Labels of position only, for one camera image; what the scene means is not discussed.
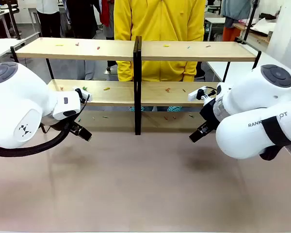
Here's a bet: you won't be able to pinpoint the orange garment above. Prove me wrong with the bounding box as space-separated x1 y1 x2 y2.
222 26 236 42

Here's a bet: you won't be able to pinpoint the wooden workbench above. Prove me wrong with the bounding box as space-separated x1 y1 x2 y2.
232 23 272 45

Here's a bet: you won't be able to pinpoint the black braided cable sleeve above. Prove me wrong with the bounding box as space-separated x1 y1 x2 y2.
0 121 72 157

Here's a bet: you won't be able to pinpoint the person's left forearm yellow sleeve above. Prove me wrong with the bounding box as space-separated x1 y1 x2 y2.
183 60 197 82

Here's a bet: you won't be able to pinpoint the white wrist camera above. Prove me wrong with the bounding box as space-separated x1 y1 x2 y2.
72 86 93 103
188 86 218 102

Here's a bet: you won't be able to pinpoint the person in yellow hoodie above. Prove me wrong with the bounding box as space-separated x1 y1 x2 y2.
113 0 207 82

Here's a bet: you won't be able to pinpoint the person white shirt black trousers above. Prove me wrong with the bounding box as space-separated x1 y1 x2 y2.
35 0 62 38

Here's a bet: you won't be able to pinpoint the person in dark clothes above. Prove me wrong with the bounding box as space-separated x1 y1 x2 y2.
65 0 98 81

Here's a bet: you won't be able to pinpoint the red garment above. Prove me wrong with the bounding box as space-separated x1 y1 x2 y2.
99 0 111 27

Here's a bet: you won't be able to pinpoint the person's right forearm yellow sleeve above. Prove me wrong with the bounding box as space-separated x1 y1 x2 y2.
116 60 134 82

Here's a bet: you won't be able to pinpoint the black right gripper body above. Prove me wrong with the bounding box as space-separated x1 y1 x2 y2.
199 97 220 129

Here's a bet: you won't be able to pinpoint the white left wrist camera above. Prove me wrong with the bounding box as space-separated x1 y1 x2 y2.
72 86 93 103

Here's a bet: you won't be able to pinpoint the black strap on arm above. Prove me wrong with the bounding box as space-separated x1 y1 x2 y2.
259 116 291 161

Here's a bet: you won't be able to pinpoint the background desk with clutter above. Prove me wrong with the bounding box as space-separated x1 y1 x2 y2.
0 3 19 38

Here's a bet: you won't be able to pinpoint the white paper sheet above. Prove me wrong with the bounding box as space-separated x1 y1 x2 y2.
251 17 277 33

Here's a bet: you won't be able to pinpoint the black stand pole with base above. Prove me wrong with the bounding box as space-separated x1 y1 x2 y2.
235 0 260 46

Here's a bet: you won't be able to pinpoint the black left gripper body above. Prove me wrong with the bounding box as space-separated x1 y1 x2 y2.
67 120 79 132

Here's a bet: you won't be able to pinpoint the grey hanging jacket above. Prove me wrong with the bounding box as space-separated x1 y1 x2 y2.
220 0 258 20

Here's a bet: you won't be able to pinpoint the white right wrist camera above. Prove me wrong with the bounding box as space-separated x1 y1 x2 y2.
188 86 218 102

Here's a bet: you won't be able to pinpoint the wooden shelf unit black frame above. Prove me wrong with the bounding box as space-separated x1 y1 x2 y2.
10 36 143 135
133 36 262 135

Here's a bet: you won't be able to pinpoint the large white side table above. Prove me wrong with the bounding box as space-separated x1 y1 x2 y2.
206 52 291 83

